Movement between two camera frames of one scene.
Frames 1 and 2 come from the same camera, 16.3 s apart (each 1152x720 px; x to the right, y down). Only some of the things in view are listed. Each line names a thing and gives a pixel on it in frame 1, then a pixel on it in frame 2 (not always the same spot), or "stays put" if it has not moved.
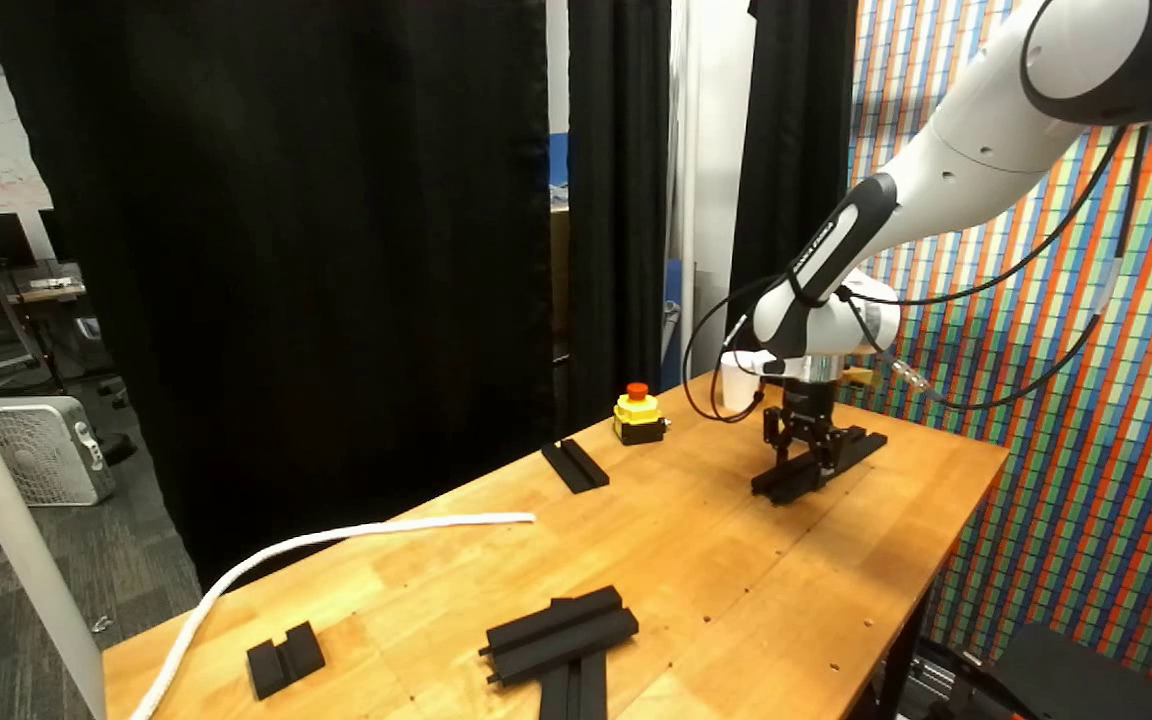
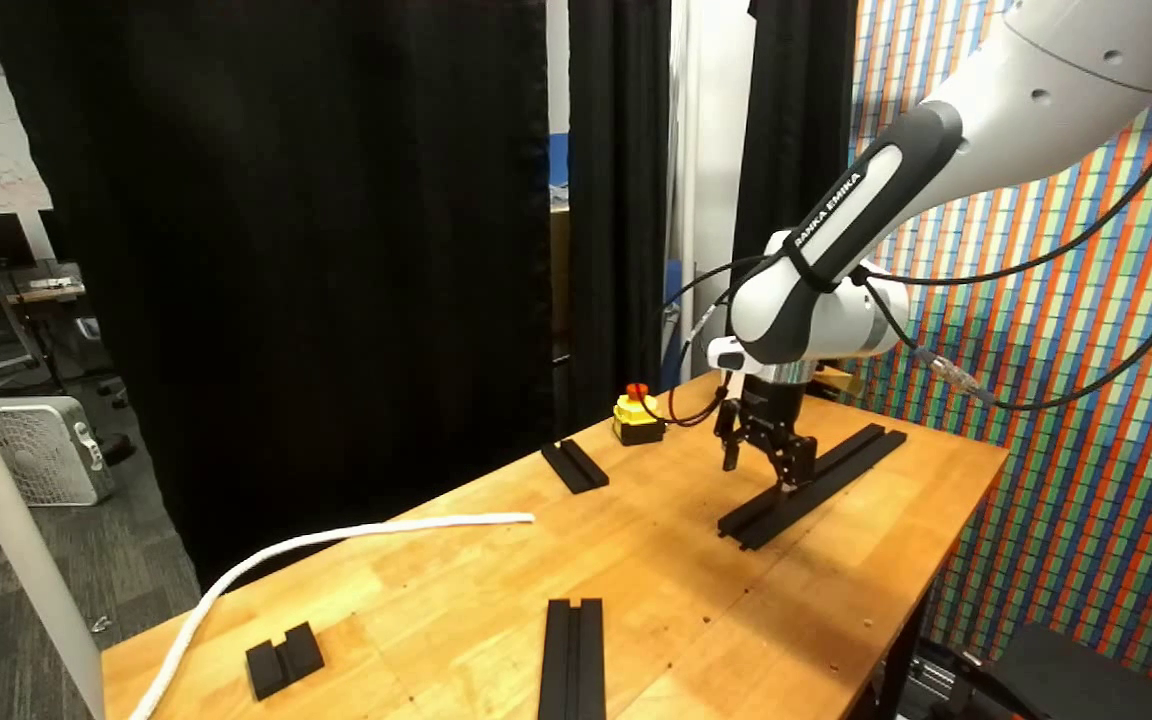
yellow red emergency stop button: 637,418 stays put
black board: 559,635 -> 781,506
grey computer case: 53,450 stays put
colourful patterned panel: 1065,330 stays put
